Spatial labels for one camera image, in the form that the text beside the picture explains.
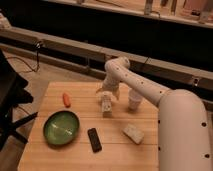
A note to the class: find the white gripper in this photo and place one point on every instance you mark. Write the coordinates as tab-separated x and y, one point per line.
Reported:
110	85

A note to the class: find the white paper cup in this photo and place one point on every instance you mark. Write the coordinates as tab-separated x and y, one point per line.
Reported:
134	99

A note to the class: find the orange carrot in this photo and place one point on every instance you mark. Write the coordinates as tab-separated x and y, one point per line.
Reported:
66	100

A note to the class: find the green bowl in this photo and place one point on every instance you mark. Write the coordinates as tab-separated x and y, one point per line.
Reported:
61	128

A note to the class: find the black remote control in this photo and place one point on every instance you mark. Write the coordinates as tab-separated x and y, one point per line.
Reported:
94	140

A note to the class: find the white sponge block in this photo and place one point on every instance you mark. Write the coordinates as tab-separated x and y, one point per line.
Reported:
133	133

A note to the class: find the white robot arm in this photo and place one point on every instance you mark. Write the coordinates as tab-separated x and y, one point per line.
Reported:
183	132

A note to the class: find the white plastic bottle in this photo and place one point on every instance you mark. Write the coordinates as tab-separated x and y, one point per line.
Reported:
106	105

